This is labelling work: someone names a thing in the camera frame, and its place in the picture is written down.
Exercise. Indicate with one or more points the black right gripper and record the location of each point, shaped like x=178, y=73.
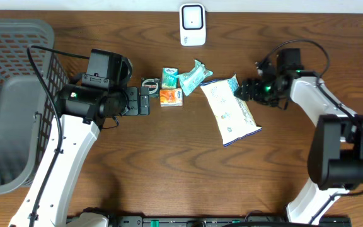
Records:
x=252, y=93

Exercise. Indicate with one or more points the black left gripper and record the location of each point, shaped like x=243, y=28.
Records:
x=143, y=110

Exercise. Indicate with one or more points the orange tissue pack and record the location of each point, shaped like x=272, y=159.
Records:
x=171, y=97

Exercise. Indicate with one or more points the teal tissue pack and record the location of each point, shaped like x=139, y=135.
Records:
x=169, y=78

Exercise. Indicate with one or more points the orange white snack bag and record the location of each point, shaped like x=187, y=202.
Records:
x=232, y=114

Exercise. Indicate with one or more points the light blue wipes pack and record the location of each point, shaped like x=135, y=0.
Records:
x=190, y=80

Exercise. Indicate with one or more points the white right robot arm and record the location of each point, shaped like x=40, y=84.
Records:
x=335, y=160

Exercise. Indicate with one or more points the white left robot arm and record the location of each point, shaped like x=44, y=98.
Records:
x=83, y=111

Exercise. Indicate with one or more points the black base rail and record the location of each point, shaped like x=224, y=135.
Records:
x=232, y=221

